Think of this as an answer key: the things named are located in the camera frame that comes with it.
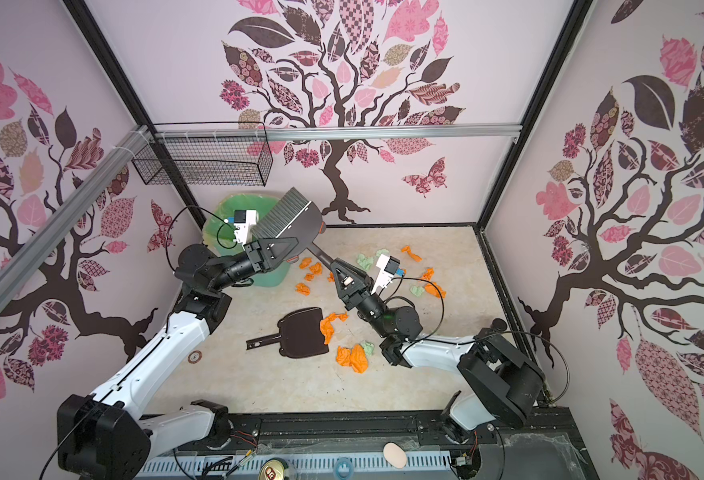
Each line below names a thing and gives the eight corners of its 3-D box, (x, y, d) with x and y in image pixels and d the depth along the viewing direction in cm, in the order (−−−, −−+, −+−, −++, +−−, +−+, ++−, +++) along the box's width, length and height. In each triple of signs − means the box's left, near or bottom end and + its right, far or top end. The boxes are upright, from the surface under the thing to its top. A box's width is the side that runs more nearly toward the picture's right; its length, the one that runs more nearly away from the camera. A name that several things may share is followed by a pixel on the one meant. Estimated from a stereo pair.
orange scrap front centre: (335, 373, 85) (335, 371, 84) (337, 347, 90) (336, 344, 89) (367, 373, 85) (367, 371, 84) (367, 347, 90) (367, 344, 89)
